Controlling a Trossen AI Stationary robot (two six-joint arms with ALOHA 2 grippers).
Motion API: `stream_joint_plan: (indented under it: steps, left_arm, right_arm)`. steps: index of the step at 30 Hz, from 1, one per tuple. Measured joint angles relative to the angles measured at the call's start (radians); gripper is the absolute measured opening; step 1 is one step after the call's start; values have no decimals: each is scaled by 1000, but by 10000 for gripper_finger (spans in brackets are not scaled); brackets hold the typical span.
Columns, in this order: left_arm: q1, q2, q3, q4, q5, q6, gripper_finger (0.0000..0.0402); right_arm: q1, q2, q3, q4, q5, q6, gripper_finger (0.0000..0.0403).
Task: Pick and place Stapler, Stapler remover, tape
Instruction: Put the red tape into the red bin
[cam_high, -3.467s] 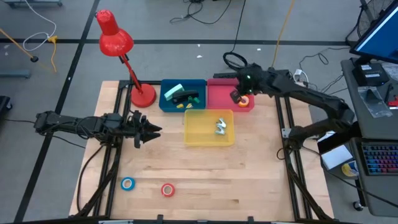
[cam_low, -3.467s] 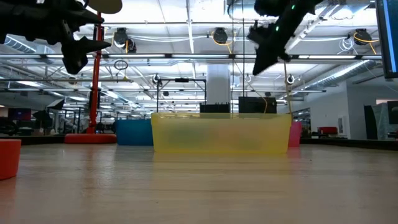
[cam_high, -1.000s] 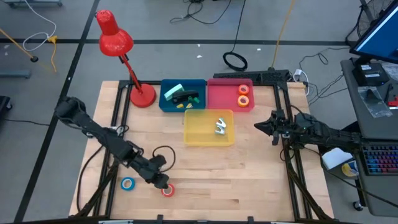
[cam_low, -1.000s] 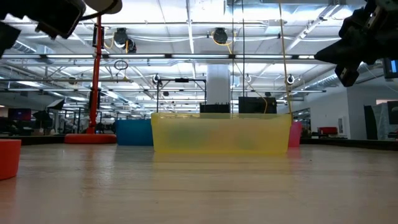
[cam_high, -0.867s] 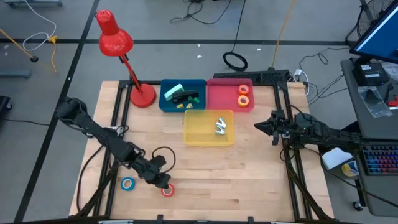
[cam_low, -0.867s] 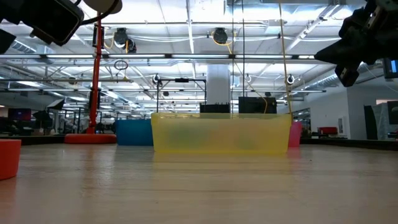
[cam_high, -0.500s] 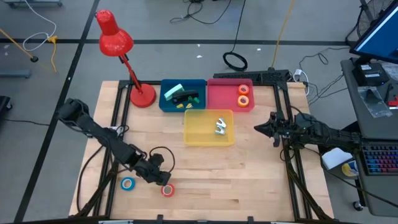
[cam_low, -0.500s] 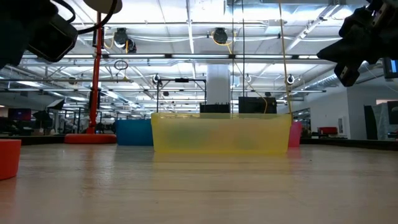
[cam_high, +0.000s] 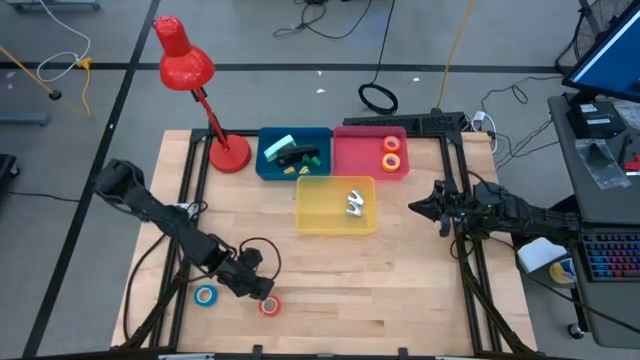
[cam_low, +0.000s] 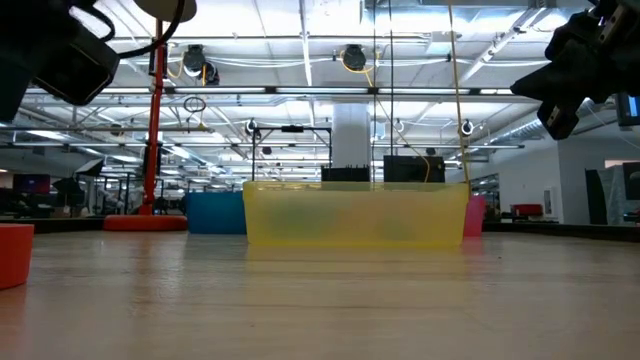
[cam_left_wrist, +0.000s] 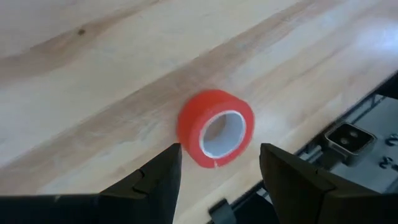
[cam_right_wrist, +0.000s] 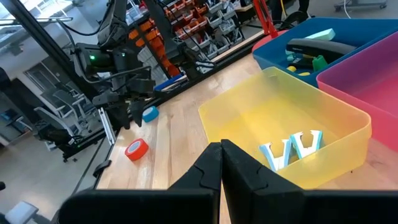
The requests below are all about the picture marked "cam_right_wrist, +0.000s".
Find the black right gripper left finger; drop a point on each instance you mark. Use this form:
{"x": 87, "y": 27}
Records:
{"x": 199, "y": 186}

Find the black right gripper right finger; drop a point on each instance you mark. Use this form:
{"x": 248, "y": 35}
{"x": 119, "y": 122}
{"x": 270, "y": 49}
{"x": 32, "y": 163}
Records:
{"x": 248, "y": 186}

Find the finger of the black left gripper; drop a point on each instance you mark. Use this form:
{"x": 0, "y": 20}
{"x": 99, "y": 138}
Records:
{"x": 136, "y": 112}
{"x": 119, "y": 115}

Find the blue tape roll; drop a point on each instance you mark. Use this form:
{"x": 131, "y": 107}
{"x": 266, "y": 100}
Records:
{"x": 150, "y": 114}

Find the light blue staple remover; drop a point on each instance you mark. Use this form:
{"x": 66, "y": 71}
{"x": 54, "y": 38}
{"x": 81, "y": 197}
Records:
{"x": 306, "y": 152}
{"x": 277, "y": 163}

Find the red tape roll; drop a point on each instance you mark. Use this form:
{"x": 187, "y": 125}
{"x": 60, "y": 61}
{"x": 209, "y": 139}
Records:
{"x": 136, "y": 150}

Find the small yellow piece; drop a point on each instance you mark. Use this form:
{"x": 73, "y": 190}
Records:
{"x": 304, "y": 74}

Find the small yellow stapler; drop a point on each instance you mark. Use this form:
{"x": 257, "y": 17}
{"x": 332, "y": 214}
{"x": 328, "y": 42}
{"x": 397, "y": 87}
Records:
{"x": 291, "y": 68}

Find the small green stapler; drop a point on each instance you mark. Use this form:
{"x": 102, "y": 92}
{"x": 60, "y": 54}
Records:
{"x": 319, "y": 63}

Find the black stapler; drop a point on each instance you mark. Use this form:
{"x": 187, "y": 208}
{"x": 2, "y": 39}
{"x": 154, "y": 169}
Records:
{"x": 320, "y": 48}

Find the mint green stapler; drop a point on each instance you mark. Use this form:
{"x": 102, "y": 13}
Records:
{"x": 321, "y": 34}

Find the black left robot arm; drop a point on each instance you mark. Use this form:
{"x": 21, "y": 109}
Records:
{"x": 112, "y": 28}

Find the grey office chair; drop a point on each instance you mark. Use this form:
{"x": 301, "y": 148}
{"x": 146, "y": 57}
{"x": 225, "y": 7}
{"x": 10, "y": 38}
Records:
{"x": 66, "y": 102}

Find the yellow translucent plastic bin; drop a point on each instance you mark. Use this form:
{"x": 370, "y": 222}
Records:
{"x": 248, "y": 102}

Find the shelving with parts bins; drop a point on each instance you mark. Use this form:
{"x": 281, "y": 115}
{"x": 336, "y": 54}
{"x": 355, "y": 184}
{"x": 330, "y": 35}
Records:
{"x": 186, "y": 18}

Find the red desk lamp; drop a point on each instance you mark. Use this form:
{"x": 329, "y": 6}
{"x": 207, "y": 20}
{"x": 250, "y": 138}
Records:
{"x": 267, "y": 21}

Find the pink plastic bin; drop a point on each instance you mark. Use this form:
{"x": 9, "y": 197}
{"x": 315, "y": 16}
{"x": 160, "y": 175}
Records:
{"x": 373, "y": 77}

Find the person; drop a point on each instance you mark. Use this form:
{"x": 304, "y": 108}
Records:
{"x": 289, "y": 6}

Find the blue plastic bin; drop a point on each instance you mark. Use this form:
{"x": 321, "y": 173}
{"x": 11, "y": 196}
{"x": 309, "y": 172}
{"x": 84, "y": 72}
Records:
{"x": 357, "y": 28}

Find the grey rolling platform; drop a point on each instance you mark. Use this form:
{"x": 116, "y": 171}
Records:
{"x": 360, "y": 3}

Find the silver aluminium rail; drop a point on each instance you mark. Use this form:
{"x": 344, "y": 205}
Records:
{"x": 107, "y": 126}

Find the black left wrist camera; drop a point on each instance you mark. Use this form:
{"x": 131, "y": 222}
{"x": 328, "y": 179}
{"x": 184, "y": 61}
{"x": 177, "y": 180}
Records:
{"x": 99, "y": 60}

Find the black aluminium table frame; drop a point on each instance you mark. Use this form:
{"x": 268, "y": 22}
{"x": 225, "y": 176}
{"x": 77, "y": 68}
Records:
{"x": 37, "y": 34}

